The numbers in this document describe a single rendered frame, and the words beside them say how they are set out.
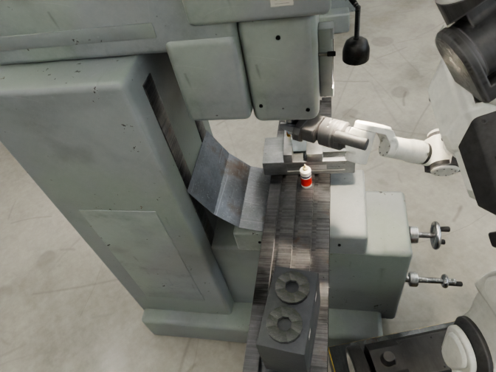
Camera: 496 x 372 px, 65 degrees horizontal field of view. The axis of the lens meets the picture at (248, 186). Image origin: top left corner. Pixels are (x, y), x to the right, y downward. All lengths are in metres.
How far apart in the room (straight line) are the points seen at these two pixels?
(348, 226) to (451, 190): 1.39
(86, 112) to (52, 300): 1.82
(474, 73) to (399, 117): 2.62
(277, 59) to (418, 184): 1.90
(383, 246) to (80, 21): 1.25
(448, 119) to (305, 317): 0.57
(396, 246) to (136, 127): 1.04
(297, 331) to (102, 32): 0.88
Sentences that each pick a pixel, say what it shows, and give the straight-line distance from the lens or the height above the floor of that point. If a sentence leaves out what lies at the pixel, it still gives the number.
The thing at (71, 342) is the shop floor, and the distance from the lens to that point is 2.59.
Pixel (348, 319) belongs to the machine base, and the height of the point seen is 0.20.
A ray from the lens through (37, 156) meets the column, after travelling 1.39.
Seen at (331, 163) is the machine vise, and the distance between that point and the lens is 1.51.
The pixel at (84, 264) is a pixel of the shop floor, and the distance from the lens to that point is 2.82.
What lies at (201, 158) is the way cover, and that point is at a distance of 1.50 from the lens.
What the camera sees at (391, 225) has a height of 0.71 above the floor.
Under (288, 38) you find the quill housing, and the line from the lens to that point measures 1.01.
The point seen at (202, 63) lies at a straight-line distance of 1.06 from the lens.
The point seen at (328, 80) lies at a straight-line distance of 1.17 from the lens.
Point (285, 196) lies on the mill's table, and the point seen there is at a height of 0.91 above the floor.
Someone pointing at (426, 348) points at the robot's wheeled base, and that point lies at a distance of 1.59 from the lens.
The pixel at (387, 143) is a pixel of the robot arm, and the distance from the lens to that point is 1.24.
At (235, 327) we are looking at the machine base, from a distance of 2.04.
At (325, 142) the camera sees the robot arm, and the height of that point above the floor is 1.23.
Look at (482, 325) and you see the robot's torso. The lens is 1.08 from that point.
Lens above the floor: 2.05
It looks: 48 degrees down
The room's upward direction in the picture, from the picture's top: 14 degrees counter-clockwise
